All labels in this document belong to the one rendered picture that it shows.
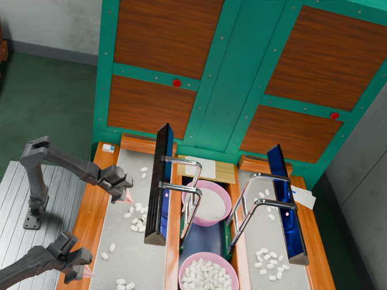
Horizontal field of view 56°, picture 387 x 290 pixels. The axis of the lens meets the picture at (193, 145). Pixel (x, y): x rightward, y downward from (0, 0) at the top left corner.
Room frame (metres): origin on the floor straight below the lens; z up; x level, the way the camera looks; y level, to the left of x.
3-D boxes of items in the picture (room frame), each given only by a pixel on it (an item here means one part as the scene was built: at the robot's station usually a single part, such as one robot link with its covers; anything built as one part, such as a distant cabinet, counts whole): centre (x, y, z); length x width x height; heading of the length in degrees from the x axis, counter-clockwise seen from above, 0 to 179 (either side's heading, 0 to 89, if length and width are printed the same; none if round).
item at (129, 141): (1.47, 0.23, 0.83); 0.30 x 0.06 x 0.07; 102
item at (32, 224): (0.96, 0.61, 0.71); 0.20 x 0.07 x 0.08; 15
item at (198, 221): (1.27, -0.16, 0.72); 0.27 x 0.27 x 0.10
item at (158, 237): (1.05, 0.08, 1.08); 0.62 x 0.08 x 0.07; 12
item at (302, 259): (1.16, -0.46, 1.08); 0.62 x 0.08 x 0.07; 12
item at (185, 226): (1.06, 0.01, 0.90); 0.20 x 0.19 x 0.45; 12
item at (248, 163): (1.61, -0.43, 0.83); 0.30 x 0.06 x 0.07; 102
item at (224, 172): (1.49, -0.11, 0.77); 0.33 x 0.15 x 0.01; 102
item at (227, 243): (1.14, -0.39, 0.90); 0.20 x 0.19 x 0.45; 12
